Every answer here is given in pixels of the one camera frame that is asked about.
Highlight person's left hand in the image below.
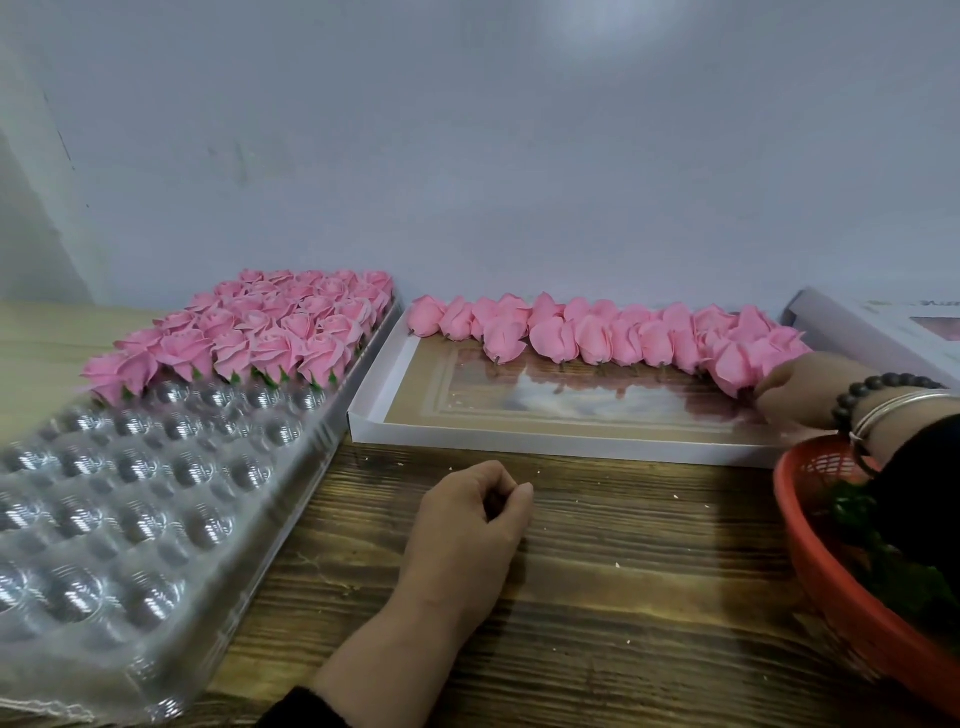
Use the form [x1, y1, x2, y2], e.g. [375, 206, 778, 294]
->
[396, 460, 536, 628]

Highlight person's right hand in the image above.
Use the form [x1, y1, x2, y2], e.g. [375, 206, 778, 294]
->
[753, 351, 873, 432]

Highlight person's right forearm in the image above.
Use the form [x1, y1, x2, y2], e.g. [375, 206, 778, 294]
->
[853, 391, 960, 468]

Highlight person's left forearm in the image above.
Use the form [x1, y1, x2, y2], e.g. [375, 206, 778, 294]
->
[309, 583, 483, 728]

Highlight white shallow box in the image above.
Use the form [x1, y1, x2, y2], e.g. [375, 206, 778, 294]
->
[347, 306, 830, 471]

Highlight white box lid with window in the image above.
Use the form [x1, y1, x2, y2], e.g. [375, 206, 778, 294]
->
[780, 286, 960, 393]

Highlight silver bangle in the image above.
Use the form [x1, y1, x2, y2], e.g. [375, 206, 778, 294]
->
[849, 389, 960, 453]

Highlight black sleeve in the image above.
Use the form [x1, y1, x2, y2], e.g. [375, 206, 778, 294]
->
[862, 414, 960, 597]
[257, 686, 351, 728]

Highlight row of pink rose buds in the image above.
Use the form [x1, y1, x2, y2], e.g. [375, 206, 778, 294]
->
[406, 293, 816, 399]

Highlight red plastic basket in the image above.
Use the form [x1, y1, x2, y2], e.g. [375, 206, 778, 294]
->
[773, 434, 960, 718]

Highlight green leaves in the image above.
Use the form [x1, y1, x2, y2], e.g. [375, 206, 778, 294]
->
[819, 480, 960, 640]

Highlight group of pink soap roses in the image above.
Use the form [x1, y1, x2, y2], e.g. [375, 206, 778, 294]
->
[80, 269, 396, 407]

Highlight clear plastic blister tray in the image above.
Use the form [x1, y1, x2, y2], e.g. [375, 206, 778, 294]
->
[0, 298, 407, 726]

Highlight dark bead bracelet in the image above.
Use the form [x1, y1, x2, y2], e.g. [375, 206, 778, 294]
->
[831, 372, 948, 436]

